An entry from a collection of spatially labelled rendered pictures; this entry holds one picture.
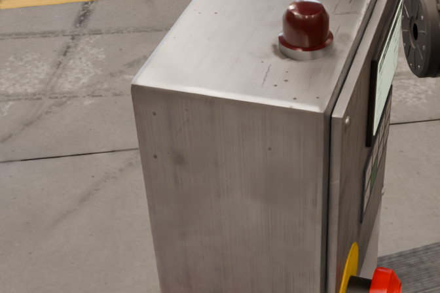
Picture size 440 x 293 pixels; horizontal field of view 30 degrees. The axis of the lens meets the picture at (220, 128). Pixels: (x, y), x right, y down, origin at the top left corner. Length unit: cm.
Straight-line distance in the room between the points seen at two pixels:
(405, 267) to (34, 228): 155
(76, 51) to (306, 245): 294
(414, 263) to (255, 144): 83
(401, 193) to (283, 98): 220
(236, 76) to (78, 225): 215
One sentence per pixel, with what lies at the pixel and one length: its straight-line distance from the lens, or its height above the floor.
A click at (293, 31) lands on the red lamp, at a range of 38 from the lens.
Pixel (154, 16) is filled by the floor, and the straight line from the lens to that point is 350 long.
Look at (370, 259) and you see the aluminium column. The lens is 64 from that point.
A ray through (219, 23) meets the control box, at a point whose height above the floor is 148.
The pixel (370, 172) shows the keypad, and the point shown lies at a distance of 48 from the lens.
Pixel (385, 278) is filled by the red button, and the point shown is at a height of 134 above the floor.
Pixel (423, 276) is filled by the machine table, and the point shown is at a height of 83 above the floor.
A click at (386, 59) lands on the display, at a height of 144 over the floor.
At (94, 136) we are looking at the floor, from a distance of 284.
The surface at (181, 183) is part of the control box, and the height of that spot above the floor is 142.
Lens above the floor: 168
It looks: 37 degrees down
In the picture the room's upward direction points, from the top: 4 degrees counter-clockwise
